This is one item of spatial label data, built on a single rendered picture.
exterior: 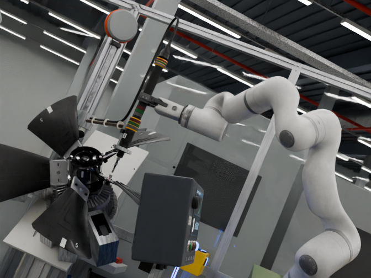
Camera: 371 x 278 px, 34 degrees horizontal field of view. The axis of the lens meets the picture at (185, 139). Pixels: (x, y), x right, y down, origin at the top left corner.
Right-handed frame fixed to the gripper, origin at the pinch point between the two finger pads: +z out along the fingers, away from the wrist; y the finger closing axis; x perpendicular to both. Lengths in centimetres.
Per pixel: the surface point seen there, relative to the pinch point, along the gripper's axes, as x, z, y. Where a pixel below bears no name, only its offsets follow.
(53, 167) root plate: -35.8, 18.9, -5.0
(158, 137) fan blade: -9.6, -7.0, 14.5
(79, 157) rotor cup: -29.0, 11.6, -5.5
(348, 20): 324, -57, 658
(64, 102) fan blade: -11.4, 32.3, 11.6
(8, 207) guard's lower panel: -63, 59, 71
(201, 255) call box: -44, -40, 21
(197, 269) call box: -50, -40, 21
